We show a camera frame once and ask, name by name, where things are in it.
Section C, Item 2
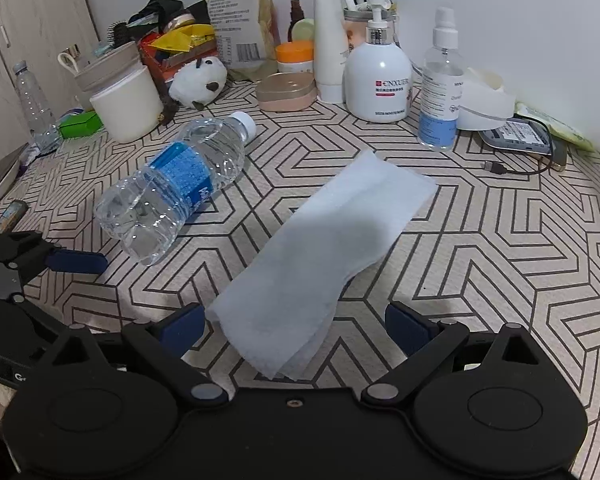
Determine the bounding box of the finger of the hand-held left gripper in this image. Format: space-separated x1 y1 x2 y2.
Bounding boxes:
0 231 108 286

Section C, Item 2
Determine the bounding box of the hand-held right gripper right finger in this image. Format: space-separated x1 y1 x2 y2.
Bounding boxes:
361 301 546 406

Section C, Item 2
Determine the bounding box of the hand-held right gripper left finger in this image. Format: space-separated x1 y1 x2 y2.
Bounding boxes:
40 304 231 408

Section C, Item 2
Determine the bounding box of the white wipe cloth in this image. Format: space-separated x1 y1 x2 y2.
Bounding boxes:
206 150 438 380

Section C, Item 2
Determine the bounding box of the blue label water bottle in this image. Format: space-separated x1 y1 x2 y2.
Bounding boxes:
94 111 257 266

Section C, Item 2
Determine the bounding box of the small printed lighter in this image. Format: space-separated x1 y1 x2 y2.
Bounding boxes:
0 200 28 233

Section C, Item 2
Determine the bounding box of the geometric patterned tablecloth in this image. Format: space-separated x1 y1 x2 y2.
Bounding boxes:
0 77 600 480

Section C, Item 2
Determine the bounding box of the grey laptop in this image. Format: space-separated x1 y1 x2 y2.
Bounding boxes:
0 142 31 218

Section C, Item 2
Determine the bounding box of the green box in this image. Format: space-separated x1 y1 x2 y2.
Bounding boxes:
57 110 103 139

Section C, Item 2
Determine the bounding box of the small empty clear bottle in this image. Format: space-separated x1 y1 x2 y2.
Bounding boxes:
12 60 61 156

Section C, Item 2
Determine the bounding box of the cream white cup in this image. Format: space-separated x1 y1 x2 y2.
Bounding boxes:
89 65 165 144

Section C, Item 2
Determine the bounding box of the beige mug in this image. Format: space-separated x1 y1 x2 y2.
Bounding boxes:
58 41 143 93

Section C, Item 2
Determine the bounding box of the grey hard drive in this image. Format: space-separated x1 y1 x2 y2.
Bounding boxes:
477 115 553 156

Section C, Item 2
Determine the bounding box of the red box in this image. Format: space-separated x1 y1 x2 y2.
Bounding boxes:
140 35 221 83

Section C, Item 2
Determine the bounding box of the plush panda toy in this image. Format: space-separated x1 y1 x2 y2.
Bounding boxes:
167 56 228 111

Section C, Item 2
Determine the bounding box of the black hair brush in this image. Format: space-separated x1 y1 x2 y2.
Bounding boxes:
107 21 131 46

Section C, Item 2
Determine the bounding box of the white bowl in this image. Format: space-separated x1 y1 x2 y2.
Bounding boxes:
455 66 517 133

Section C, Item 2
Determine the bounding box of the clear spray bottle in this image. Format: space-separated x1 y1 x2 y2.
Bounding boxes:
418 7 466 152

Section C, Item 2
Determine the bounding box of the white pump lotion bottle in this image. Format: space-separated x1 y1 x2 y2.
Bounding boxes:
343 7 413 122

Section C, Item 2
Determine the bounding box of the yellow snack packet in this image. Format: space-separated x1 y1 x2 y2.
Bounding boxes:
150 24 216 53

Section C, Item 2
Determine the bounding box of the yellow green packet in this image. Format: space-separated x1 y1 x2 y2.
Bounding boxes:
515 102 596 151

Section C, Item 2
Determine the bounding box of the cream cabinet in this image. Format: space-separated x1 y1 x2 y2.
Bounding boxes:
0 0 101 161

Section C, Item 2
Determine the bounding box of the pink compact case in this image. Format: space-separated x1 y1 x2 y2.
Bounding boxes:
256 72 317 113

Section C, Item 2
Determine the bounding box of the gold tape roll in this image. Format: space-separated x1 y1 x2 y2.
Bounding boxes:
162 12 196 33

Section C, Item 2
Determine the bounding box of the black cloth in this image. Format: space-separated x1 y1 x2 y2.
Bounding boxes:
125 0 211 41

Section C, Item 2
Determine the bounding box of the orange lid jar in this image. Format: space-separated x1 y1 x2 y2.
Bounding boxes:
276 41 315 74

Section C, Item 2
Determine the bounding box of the white cosmetic tube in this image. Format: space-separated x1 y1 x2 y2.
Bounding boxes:
312 0 348 105

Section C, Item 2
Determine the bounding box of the beige printed pouch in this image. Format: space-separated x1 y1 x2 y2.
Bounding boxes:
192 0 281 81

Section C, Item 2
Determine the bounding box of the clear toiletry holder cup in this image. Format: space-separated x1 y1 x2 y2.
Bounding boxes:
342 0 398 53

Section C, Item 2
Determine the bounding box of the small brown bottle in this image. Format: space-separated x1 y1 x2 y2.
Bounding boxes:
288 0 306 43

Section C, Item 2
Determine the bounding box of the hard drive with cable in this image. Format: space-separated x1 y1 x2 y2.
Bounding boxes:
485 120 566 177

